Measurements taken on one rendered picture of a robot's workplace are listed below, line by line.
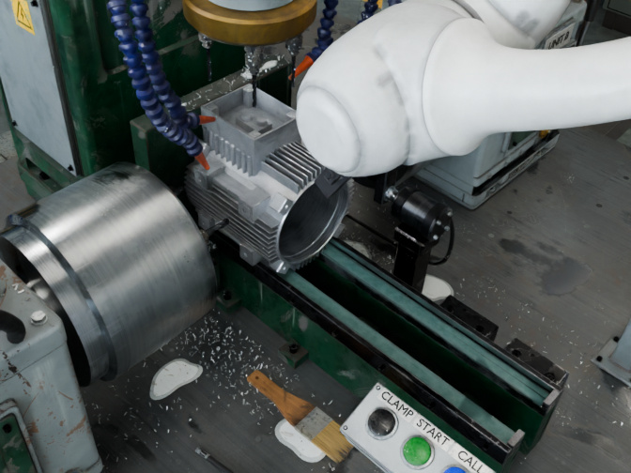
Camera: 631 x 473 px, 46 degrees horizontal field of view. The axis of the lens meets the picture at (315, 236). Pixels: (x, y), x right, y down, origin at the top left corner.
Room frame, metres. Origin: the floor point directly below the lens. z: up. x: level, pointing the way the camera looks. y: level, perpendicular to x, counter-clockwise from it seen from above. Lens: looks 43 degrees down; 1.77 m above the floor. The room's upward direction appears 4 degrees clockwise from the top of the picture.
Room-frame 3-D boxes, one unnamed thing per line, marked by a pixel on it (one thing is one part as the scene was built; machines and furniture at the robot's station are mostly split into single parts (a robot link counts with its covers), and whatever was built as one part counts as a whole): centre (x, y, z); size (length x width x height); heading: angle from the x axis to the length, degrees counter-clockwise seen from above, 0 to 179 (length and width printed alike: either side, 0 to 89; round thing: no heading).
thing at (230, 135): (0.95, 0.11, 1.11); 0.12 x 0.11 x 0.07; 49
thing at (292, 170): (0.92, 0.08, 1.02); 0.20 x 0.19 x 0.19; 49
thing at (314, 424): (0.65, 0.01, 0.80); 0.21 x 0.05 x 0.01; 51
